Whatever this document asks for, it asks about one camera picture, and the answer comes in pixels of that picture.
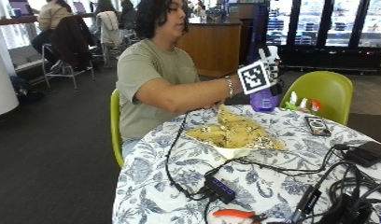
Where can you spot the wooden counter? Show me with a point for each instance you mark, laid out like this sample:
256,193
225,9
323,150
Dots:
211,45

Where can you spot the black usb hub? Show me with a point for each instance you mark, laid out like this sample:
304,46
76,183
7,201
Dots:
220,189

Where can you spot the light jacket on stool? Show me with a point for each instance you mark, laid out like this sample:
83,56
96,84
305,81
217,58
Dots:
110,28

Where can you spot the dark backpack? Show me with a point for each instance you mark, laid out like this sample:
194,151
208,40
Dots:
25,88

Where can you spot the purple plastic bottle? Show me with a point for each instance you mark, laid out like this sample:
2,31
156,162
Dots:
264,103

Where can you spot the metal bar stool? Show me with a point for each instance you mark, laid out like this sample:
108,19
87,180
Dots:
66,71

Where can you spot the black glass door cooler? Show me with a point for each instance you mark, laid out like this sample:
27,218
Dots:
327,34

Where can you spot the white paper bowl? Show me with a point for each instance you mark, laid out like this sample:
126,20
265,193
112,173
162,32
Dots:
233,152

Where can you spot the blue floral tablecloth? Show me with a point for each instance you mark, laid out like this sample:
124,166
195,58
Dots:
257,186

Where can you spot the dark jacket on stool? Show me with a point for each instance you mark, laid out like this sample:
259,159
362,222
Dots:
72,40

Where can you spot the yellow patterned cloth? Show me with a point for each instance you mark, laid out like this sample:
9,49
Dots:
236,132

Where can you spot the black smartphone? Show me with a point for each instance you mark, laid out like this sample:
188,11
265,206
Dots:
317,126

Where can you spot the white marker cube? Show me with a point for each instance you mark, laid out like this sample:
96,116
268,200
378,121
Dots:
253,77

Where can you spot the green plastic chair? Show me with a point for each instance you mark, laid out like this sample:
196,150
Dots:
323,90
115,130

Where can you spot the green bottle with white cap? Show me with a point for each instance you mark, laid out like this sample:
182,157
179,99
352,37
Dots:
292,101

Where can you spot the black flat box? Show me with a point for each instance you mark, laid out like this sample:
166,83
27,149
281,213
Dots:
368,153

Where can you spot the small bottle with red cap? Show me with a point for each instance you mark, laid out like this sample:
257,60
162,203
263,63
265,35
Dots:
315,105

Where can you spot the black adapter device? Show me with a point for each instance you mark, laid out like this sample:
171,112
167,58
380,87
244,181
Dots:
307,202

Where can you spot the small white bottle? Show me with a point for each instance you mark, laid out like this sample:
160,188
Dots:
303,103

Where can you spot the person in green shirt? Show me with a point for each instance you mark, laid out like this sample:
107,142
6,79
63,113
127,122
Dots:
151,71

